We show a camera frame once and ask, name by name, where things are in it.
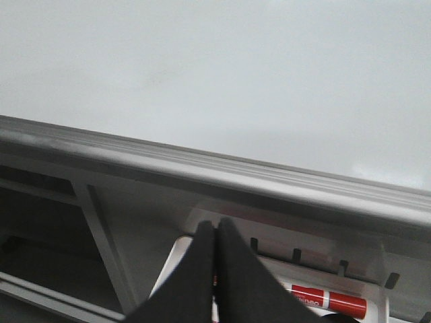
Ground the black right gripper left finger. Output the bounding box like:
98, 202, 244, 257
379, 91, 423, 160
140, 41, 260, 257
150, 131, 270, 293
125, 221, 216, 322

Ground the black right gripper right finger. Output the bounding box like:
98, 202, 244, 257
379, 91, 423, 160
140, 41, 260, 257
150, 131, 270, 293
216, 218, 323, 322

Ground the black white marker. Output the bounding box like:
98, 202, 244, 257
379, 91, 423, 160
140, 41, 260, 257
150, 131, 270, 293
211, 274, 220, 323

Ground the grey aluminium whiteboard ledge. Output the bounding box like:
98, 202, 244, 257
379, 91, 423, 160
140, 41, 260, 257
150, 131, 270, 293
1, 116, 430, 242

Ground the white whiteboard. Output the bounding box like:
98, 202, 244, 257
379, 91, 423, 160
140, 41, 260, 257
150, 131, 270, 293
1, 1, 430, 191

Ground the red capped marker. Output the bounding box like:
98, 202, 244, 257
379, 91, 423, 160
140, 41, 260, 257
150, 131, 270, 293
282, 283, 368, 319

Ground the white marker tray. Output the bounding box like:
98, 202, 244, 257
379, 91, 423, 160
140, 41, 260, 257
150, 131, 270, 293
152, 209, 389, 322

